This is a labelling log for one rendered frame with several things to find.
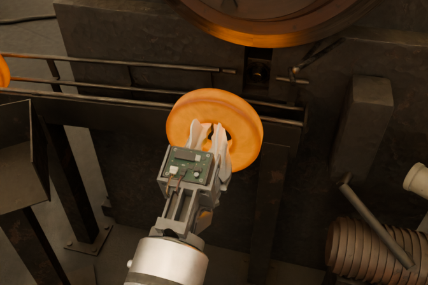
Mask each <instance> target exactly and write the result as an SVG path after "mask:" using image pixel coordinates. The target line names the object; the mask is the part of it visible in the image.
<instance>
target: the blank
mask: <svg viewBox="0 0 428 285"><path fill-rule="evenodd" d="M194 119H197V120H198V121H199V123H200V124H202V123H214V124H217V125H218V123H221V126H222V127H223V128H225V129H226V131H228V133H229V134H230V135H231V137H232V139H231V140H229V141H228V142H227V143H228V148H229V154H230V158H231V163H232V172H237V171H239V170H242V169H244V168H246V167H248V166H249V165H250V164H251V163H253V161H254V160H255V159H256V158H257V156H258V154H259V151H260V147H261V144H262V139H263V127H262V122H261V120H260V118H259V116H258V114H257V112H256V111H255V110H254V108H253V107H251V105H249V103H247V101H245V100H244V99H242V98H241V97H239V96H237V95H235V94H233V93H230V92H228V91H225V90H221V89H216V88H201V89H197V90H193V91H191V92H189V93H187V94H185V95H183V96H182V97H180V98H179V99H178V100H177V102H176V103H175V105H174V107H173V108H172V110H171V112H170V114H169V116H168V118H167V122H166V134H167V137H168V140H169V143H170V145H171V146H179V147H184V146H185V144H186V142H187V139H188V138H189V135H190V126H191V124H192V121H193V120H194ZM211 146H212V141H211V140H209V139H208V142H207V143H206V144H205V145H204V146H203V150H202V151H209V150H210V148H211Z"/></svg>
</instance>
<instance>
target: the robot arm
mask: <svg viewBox="0 0 428 285"><path fill-rule="evenodd" d="M211 131H214V133H213V135H212V137H211V141H212V146H211V148H210V150H209V151H202V150H203V146H204V145H205V144H206V143H207V142H208V135H209V133H210V132H211ZM167 158H168V160H167ZM166 161H167V162H166ZM165 164H166V166H165ZM164 166H165V168H164ZM163 170H164V171H163ZM231 176H232V163H231V158H230V154H229V148H228V143H227V137H226V133H225V128H223V127H222V126H221V123H218V125H217V124H214V123H202V124H200V123H199V121H198V120H197V119H194V120H193V121H192V124H191V126H190V135H189V138H188V139H187V142H186V144H185V146H184V147H179V146H172V147H171V145H170V144H169V146H168V149H167V151H166V154H165V157H164V160H163V163H162V165H161V168H160V171H159V175H158V177H157V182H158V184H159V186H160V188H161V190H162V193H163V195H164V198H165V199H167V202H166V205H165V208H164V211H163V213H162V217H161V218H160V217H158V218H157V221H156V224H155V226H153V227H151V230H150V233H149V236H148V237H144V238H142V239H140V240H139V243H138V246H137V249H136V252H135V255H134V258H133V260H129V261H128V262H127V267H128V268H130V269H129V272H128V274H127V277H126V279H125V282H124V285H203V282H204V277H205V274H206V269H207V266H208V261H209V259H208V257H207V256H206V255H205V254H204V253H203V249H204V240H203V239H201V238H200V237H198V236H197V235H198V234H199V233H201V232H202V231H203V230H204V229H205V228H207V227H208V226H210V225H211V220H212V216H213V211H212V209H214V208H215V207H216V206H219V205H220V204H219V200H218V199H219V198H220V195H221V193H227V186H228V184H229V182H230V180H231Z"/></svg>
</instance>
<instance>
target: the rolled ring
mask: <svg viewBox="0 0 428 285"><path fill-rule="evenodd" d="M9 83H10V70H9V68H8V65H7V63H6V61H5V60H4V59H3V57H2V55H1V54H0V87H8V85H9Z"/></svg>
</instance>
